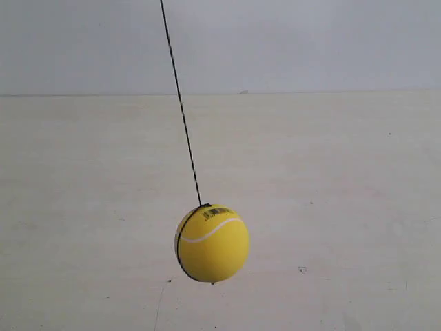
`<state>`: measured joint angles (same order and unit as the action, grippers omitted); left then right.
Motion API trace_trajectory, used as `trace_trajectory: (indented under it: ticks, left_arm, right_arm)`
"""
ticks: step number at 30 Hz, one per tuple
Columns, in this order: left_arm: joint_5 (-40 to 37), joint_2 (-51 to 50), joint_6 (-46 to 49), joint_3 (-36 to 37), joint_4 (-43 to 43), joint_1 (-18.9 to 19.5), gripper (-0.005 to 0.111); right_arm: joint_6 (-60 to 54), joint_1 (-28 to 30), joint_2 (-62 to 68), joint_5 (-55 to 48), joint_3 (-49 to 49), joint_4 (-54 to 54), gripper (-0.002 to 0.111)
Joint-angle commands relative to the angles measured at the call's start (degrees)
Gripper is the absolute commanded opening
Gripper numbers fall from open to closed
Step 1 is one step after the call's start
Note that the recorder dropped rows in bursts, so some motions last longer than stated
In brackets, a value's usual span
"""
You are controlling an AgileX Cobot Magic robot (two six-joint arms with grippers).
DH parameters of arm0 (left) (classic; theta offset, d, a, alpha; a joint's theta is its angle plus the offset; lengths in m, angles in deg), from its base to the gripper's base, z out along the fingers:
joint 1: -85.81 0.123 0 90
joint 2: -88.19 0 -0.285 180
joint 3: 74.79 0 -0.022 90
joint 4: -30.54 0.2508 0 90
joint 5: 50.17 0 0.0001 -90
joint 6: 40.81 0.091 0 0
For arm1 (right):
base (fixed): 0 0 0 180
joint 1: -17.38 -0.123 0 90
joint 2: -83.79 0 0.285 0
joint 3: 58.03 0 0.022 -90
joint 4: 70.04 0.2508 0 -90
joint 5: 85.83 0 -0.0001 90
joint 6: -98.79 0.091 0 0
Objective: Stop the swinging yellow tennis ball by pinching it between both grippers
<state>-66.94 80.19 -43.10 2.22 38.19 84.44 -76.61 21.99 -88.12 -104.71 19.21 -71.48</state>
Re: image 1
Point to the yellow tennis ball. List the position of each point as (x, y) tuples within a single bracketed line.
[(211, 243)]

